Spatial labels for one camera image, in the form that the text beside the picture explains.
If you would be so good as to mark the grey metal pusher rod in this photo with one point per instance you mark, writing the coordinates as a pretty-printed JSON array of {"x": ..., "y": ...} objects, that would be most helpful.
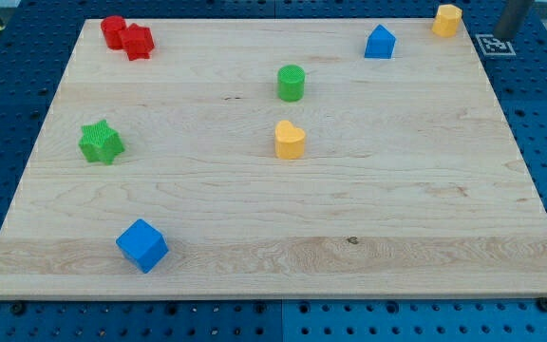
[{"x": 511, "y": 19}]

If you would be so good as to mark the red cylinder block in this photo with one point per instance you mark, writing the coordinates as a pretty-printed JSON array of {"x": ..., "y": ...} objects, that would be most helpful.
[{"x": 111, "y": 26}]

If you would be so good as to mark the red star block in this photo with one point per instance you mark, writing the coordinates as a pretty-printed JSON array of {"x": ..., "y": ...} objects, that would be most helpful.
[{"x": 137, "y": 42}]

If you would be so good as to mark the white fiducial marker tag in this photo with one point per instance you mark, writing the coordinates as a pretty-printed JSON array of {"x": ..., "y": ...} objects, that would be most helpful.
[{"x": 491, "y": 46}]

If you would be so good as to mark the green star block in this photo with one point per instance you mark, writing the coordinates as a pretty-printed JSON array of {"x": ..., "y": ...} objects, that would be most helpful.
[{"x": 100, "y": 142}]

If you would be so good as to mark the blue triangle block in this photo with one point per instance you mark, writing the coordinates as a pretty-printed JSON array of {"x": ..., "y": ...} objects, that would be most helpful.
[{"x": 380, "y": 44}]

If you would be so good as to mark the blue cube block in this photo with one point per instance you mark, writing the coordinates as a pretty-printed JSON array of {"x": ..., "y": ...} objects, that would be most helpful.
[{"x": 143, "y": 245}]

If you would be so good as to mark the yellow heart block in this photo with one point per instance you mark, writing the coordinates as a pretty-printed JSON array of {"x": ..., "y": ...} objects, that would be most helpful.
[{"x": 289, "y": 141}]

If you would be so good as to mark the green cylinder block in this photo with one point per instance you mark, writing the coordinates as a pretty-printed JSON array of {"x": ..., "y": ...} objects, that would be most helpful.
[{"x": 290, "y": 83}]

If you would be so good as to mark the wooden board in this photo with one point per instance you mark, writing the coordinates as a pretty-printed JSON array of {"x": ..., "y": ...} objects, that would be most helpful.
[{"x": 411, "y": 184}]

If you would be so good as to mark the yellow hexagon block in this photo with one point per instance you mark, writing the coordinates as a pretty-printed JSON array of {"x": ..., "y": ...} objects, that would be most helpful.
[{"x": 446, "y": 20}]

